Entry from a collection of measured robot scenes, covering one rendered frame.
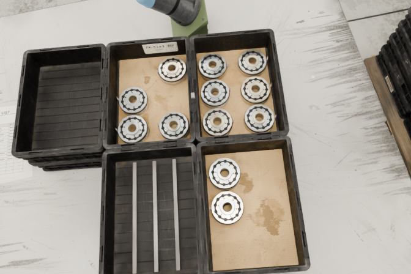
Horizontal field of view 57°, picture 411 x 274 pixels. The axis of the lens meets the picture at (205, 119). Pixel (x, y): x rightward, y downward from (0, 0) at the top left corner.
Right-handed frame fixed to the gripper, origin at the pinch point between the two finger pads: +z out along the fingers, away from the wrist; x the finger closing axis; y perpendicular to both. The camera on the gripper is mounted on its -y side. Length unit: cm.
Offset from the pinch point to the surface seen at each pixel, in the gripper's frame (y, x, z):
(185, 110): -28.5, 20.3, 22.3
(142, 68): -7.8, 32.1, 20.7
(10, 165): -27, 91, 32
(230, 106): -31.2, 4.4, 23.2
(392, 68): -7, -87, 82
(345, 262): -90, -19, 40
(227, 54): -10.7, -0.4, 22.4
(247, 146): -49, 3, 19
